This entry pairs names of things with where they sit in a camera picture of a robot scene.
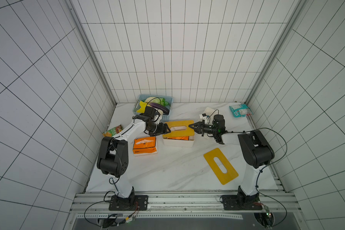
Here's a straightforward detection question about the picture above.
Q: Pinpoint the yellow box lid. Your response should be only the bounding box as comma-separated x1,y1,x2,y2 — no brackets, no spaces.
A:
204,148,239,185
163,120,195,139

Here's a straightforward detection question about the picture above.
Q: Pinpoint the white tissue box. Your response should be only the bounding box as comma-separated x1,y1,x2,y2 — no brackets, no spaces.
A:
203,107,220,123
163,136,195,148

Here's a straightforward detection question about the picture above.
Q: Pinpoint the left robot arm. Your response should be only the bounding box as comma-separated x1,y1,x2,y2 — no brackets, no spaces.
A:
96,106,171,211

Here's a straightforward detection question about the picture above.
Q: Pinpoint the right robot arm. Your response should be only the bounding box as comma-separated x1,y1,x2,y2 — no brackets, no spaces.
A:
188,115,275,213

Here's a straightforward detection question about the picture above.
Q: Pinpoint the purple toy eggplant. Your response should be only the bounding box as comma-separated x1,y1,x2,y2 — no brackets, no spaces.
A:
151,103,170,115

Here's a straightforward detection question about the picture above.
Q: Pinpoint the blue plastic basket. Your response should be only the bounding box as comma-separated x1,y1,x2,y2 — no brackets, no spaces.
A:
133,94,173,121

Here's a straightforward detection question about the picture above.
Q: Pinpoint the yellow toy cabbage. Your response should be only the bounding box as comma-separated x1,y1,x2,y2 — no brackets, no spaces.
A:
136,101,147,113

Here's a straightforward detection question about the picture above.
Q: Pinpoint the green toy lettuce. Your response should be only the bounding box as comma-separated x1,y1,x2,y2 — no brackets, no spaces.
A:
144,97,170,106

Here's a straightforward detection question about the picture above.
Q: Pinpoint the teal snack packet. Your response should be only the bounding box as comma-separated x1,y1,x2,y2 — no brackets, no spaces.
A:
229,104,252,118

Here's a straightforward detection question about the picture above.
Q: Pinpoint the green snack bag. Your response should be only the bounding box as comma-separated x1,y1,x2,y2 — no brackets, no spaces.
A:
103,125,123,137

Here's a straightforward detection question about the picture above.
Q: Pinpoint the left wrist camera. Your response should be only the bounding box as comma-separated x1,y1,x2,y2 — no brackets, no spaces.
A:
144,106,161,121

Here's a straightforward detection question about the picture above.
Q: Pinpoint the aluminium mounting rail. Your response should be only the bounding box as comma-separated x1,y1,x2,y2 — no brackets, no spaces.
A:
70,191,301,219

